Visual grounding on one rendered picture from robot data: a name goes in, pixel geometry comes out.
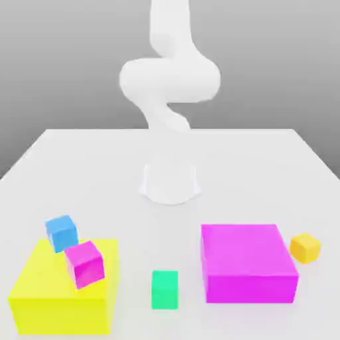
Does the small green cube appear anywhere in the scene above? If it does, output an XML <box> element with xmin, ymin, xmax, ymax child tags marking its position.
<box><xmin>151</xmin><ymin>270</ymin><xmax>179</xmax><ymax>311</ymax></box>

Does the small blue cube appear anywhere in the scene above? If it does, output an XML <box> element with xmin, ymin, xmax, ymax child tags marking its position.
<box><xmin>44</xmin><ymin>214</ymin><xmax>80</xmax><ymax>254</ymax></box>

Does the small magenta cube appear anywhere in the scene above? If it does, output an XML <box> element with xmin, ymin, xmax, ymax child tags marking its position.
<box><xmin>64</xmin><ymin>240</ymin><xmax>106</xmax><ymax>290</ymax></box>

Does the small orange cube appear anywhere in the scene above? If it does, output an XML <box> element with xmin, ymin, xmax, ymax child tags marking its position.
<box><xmin>289</xmin><ymin>232</ymin><xmax>322</xmax><ymax>265</ymax></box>

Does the large magenta box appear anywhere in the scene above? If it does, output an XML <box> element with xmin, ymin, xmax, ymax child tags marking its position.
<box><xmin>201</xmin><ymin>223</ymin><xmax>300</xmax><ymax>304</ymax></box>

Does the large yellow box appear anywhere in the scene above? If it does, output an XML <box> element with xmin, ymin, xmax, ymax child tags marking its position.
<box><xmin>7</xmin><ymin>238</ymin><xmax>120</xmax><ymax>336</ymax></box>

